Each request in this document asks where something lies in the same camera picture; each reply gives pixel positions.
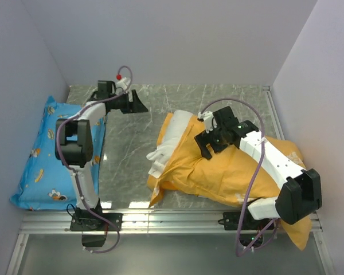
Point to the orange pillowcase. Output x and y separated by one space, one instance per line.
223 179

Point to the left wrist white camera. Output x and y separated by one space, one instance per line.
124 84

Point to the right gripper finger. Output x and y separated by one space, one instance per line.
205 153
204 138

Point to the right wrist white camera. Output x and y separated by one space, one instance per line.
207 118

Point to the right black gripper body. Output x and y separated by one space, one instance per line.
218 142

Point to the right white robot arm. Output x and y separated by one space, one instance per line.
300 190

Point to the aluminium mounting rail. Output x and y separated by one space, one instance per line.
134 221

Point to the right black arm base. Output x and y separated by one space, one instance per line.
230 222

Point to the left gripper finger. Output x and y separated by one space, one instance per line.
136 102
134 109

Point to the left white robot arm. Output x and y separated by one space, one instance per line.
74 145

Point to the wrist white camera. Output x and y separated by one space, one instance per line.
207 118
124 84

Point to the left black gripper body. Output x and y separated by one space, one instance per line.
122 102

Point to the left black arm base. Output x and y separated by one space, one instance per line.
94 230

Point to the blue cartoon pillow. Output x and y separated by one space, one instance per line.
47 184

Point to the white pillow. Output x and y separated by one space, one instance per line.
171 132

